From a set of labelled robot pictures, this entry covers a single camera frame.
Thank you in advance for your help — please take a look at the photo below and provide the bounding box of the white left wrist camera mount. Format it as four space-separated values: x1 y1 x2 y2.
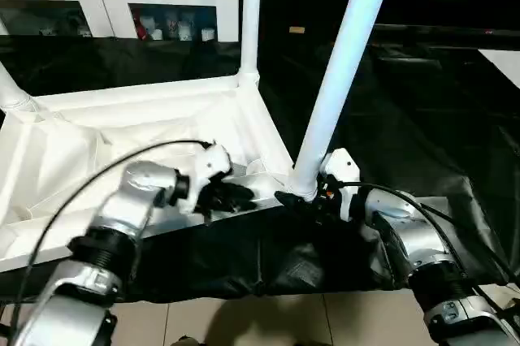
178 143 235 214

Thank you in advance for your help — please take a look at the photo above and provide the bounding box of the black plastic mat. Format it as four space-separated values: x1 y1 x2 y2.
0 35 520 302

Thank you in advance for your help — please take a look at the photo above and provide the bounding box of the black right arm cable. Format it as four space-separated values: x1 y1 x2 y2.
332 181 520 294

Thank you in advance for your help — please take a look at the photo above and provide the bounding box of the white plastic table leg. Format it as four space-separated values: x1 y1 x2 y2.
0 61 34 114
238 0 263 89
286 0 401 203

